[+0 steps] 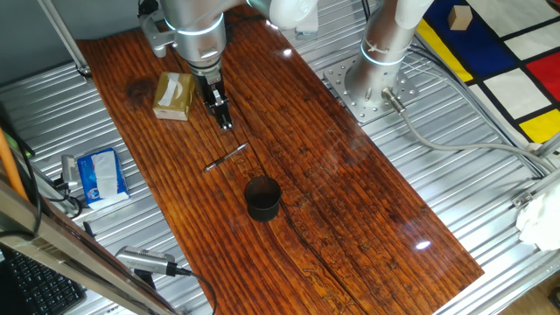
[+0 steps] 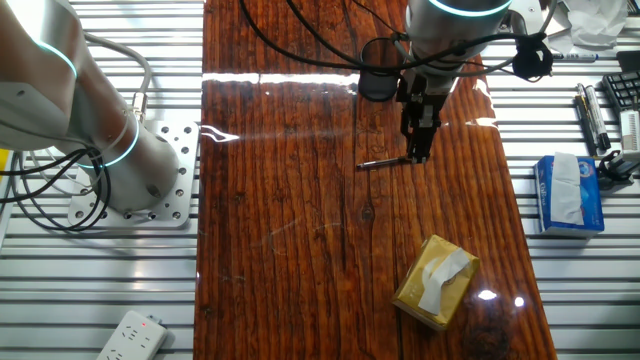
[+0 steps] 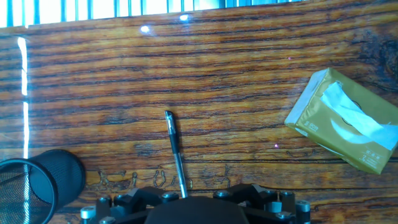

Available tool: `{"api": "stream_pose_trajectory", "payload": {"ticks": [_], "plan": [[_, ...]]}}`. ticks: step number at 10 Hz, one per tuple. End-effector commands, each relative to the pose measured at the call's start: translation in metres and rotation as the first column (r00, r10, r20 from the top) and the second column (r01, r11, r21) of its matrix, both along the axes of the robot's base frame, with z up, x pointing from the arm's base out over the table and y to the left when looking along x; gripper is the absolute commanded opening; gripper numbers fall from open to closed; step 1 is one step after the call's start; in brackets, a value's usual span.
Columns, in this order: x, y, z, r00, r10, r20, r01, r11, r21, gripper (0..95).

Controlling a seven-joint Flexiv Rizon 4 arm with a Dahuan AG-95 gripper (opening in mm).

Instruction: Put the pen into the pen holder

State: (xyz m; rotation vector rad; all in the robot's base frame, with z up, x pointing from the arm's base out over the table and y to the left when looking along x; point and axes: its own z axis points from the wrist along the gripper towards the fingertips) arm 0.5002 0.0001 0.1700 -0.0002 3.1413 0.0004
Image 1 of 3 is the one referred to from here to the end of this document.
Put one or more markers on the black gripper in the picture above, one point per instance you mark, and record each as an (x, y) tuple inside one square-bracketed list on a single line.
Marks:
[(209, 83)]

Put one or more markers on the black clear gel pen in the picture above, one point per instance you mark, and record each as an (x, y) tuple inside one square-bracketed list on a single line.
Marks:
[(225, 157)]

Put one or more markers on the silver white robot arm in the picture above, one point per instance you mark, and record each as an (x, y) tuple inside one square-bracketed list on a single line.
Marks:
[(201, 26)]

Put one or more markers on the black mesh pen holder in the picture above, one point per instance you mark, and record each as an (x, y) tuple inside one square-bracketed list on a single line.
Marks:
[(262, 205)]

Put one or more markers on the white rectangular device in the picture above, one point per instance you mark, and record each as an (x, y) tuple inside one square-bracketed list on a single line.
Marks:
[(307, 30)]

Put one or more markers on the blue tissue pack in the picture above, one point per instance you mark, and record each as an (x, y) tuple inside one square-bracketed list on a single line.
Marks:
[(102, 177)]

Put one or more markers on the glossy wooden board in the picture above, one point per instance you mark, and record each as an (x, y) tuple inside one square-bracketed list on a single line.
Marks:
[(350, 197)]

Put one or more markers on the small silver device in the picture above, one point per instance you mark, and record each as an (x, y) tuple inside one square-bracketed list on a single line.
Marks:
[(69, 168)]

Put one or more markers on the grey metal pole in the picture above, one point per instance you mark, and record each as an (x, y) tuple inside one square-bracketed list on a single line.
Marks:
[(65, 39)]

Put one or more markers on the orange pole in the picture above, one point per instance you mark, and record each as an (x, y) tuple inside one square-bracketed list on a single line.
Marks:
[(11, 166)]

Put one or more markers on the black keyboard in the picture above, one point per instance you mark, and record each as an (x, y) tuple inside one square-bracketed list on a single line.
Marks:
[(39, 284)]

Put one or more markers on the small wooden cube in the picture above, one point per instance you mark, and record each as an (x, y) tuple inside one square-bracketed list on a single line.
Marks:
[(459, 17)]

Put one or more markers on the colour block checked cloth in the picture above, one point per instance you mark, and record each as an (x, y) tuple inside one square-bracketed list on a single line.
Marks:
[(516, 52)]

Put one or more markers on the white crumpled cloth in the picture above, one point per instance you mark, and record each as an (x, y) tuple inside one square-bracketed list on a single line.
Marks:
[(540, 223)]

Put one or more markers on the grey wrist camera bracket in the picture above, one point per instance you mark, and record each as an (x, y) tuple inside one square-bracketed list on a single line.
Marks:
[(155, 37)]

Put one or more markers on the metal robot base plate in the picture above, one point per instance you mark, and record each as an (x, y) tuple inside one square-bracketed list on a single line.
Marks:
[(345, 94)]

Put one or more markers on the silver camera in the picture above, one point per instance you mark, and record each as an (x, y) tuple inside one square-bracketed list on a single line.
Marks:
[(144, 259)]

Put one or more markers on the black camera stand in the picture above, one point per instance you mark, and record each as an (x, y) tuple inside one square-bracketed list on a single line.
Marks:
[(144, 277)]

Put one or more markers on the metal frame beam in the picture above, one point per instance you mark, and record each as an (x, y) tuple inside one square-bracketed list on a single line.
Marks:
[(65, 245)]

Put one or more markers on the aluminium corner bracket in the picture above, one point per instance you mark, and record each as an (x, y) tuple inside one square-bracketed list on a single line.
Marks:
[(522, 199)]

